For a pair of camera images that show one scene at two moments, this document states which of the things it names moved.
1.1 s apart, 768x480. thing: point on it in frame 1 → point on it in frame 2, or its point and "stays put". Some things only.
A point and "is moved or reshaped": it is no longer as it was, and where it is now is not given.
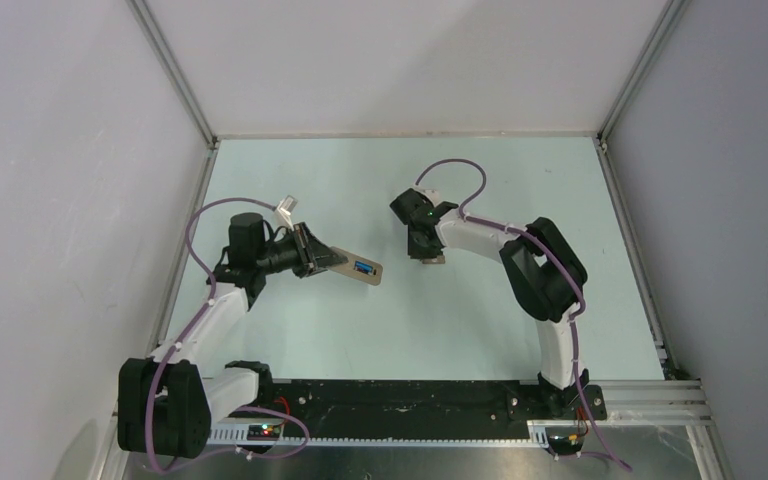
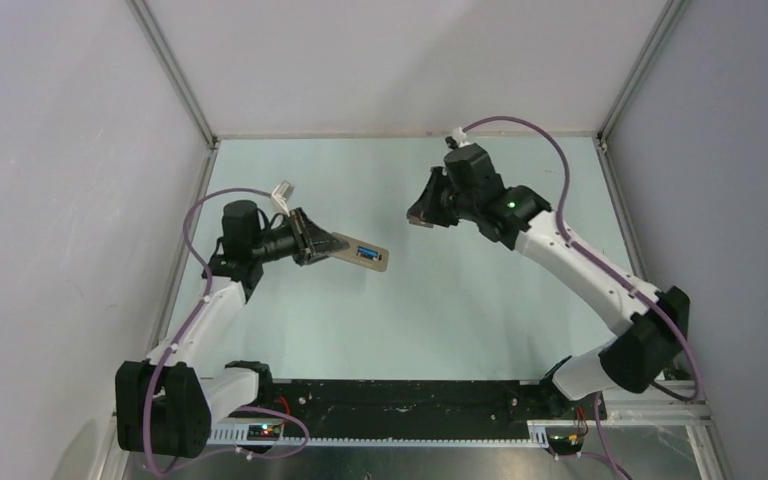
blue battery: [363, 267] → [367, 252]
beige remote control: [348, 267] → [361, 254]
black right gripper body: [417, 250] → [466, 203]
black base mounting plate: [425, 403] stays put
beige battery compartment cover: [435, 260] is moved or reshaped
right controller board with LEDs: [565, 445] stays put
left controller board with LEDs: [263, 432] stays put
